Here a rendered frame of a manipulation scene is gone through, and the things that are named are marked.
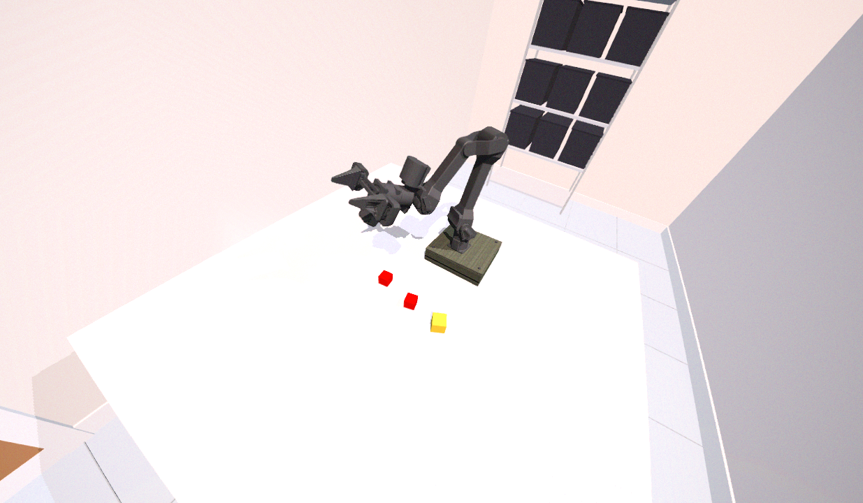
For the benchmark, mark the red cube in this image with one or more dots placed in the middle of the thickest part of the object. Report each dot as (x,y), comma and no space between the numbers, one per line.
(385,278)
(410,301)

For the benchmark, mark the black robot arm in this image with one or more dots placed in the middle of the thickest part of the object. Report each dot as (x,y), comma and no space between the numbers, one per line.
(489,144)

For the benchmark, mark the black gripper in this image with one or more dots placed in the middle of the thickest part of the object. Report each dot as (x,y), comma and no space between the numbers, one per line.
(383,198)

